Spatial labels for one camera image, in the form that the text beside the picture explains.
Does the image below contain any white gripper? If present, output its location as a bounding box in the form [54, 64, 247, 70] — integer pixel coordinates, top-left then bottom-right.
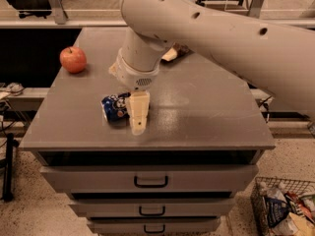
[108, 48, 160, 136]

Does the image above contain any blue pepsi can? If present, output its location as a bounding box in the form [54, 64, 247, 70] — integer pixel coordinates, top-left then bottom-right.
[100, 92, 130, 122]

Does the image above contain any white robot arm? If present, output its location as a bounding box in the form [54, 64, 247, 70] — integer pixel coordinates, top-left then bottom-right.
[109, 0, 315, 134]

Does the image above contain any brown chip bag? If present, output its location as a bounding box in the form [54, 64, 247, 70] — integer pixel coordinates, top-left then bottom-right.
[162, 43, 190, 62]

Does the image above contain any grey drawer cabinet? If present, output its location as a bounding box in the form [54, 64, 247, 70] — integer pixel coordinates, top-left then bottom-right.
[22, 27, 275, 236]

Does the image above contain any red apple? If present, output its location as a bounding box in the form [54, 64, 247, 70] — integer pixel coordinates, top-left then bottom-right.
[59, 46, 87, 74]

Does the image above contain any black stand left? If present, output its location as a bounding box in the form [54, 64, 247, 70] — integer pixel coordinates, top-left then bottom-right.
[2, 133, 14, 202]

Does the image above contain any blue snack bag in basket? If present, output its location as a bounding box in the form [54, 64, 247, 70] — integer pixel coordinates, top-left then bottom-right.
[265, 198, 289, 227]

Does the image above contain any red snack bag in basket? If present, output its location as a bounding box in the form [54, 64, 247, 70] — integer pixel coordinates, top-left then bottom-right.
[284, 192, 313, 222]

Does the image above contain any yellow snack bag in basket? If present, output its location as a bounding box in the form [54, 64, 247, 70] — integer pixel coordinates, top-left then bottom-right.
[289, 213, 315, 236]

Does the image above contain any top drawer black handle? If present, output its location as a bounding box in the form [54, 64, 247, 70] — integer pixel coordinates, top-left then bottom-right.
[134, 176, 168, 189]

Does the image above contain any drawer black handle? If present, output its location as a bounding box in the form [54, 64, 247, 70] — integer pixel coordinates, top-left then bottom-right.
[143, 225, 165, 234]
[138, 206, 165, 216]
[134, 176, 168, 189]

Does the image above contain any middle drawer black handle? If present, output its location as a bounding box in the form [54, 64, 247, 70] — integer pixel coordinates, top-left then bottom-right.
[138, 206, 165, 216]

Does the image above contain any black cable right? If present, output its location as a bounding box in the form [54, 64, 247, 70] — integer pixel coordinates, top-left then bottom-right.
[257, 95, 274, 123]

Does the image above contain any bottom drawer black handle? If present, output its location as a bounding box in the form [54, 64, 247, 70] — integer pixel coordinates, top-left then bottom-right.
[143, 225, 165, 234]

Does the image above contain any wire basket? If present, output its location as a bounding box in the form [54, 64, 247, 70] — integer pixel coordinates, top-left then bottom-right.
[251, 177, 315, 236]

